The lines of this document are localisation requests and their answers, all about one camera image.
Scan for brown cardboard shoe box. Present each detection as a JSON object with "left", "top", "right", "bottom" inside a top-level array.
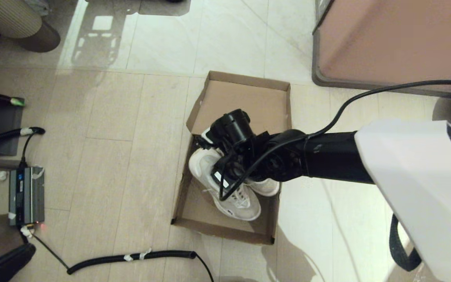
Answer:
[{"left": 170, "top": 70, "right": 292, "bottom": 246}]

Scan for grey metal power inverter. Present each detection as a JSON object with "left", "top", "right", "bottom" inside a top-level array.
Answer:
[{"left": 8, "top": 166, "right": 47, "bottom": 228}]

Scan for pink cabinet with grey rim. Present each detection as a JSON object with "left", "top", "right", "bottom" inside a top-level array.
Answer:
[{"left": 312, "top": 0, "right": 451, "bottom": 98}]

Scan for beige ribbed round pouf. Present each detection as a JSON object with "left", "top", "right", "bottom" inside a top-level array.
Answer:
[{"left": 0, "top": 0, "right": 43, "bottom": 40}]

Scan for grey crumpled cloth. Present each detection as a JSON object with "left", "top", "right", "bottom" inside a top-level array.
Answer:
[{"left": 23, "top": 0, "right": 51, "bottom": 17}]

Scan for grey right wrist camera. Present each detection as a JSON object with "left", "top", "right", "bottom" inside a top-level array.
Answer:
[{"left": 201, "top": 127, "right": 216, "bottom": 150}]

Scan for black hose loop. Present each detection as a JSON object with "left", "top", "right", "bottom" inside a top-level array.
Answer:
[{"left": 389, "top": 213, "right": 422, "bottom": 272}]

